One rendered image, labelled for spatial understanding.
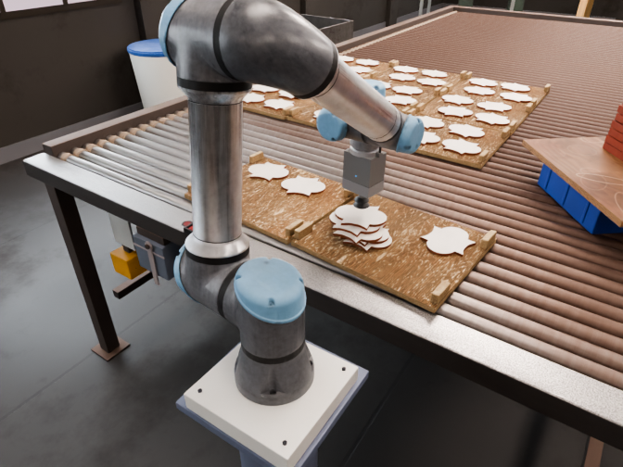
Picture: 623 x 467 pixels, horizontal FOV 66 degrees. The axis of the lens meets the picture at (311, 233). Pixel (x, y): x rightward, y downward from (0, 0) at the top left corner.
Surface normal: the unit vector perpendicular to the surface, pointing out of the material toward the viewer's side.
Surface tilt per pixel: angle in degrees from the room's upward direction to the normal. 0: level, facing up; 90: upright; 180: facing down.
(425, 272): 0
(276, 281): 6
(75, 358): 0
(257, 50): 87
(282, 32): 61
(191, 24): 67
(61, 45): 90
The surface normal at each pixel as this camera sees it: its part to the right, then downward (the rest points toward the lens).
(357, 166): -0.69, 0.40
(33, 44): 0.83, 0.31
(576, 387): 0.00, -0.83
